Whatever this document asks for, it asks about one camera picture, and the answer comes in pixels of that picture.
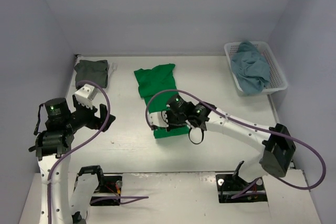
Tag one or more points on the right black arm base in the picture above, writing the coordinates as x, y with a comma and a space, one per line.
232, 189

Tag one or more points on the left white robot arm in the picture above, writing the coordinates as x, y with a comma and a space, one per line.
53, 151

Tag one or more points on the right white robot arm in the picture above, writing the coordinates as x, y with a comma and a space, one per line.
274, 147

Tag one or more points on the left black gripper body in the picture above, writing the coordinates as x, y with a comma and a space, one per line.
95, 116

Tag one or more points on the white laundry basket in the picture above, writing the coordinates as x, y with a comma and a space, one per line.
278, 80

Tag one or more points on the grey green t shirt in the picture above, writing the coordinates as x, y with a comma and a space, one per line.
95, 71

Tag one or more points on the blue t shirt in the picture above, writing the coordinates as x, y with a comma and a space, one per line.
250, 68

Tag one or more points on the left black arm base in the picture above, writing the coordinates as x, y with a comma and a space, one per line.
109, 184

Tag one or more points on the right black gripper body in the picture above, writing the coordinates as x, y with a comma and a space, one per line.
170, 120

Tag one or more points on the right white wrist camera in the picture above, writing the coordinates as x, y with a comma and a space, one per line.
158, 119

